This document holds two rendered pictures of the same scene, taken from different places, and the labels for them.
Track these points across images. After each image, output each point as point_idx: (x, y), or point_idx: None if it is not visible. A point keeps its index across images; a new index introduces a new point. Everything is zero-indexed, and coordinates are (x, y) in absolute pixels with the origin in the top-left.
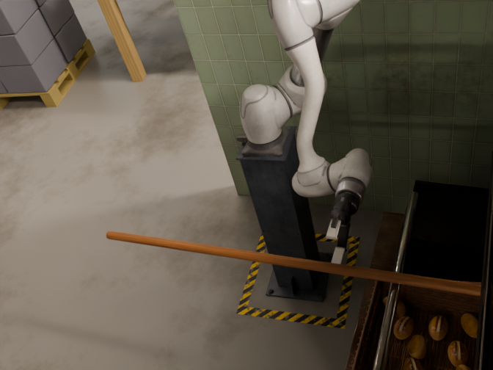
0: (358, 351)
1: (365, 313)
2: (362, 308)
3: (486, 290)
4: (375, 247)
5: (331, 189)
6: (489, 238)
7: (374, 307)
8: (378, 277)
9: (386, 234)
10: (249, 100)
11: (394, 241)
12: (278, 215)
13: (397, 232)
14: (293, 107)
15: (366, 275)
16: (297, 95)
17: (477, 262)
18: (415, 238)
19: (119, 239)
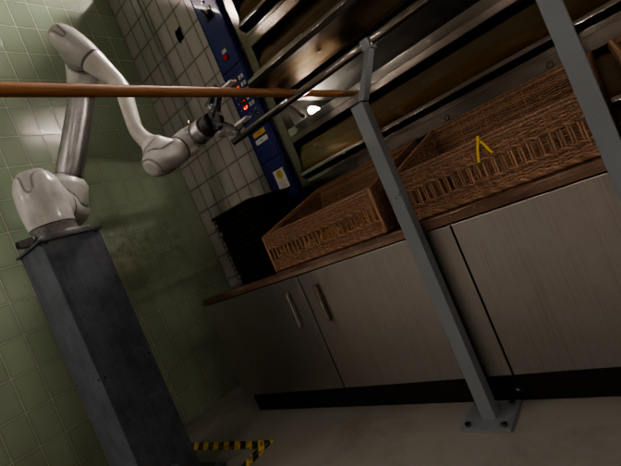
0: (317, 211)
1: (284, 270)
2: (277, 273)
3: (322, 16)
4: (228, 290)
5: (185, 145)
6: (297, 38)
7: (284, 248)
8: (279, 89)
9: (224, 291)
10: (33, 169)
11: (234, 287)
12: (115, 329)
13: (228, 288)
14: (75, 198)
15: (273, 89)
16: (75, 184)
17: (292, 205)
18: (255, 197)
19: (4, 84)
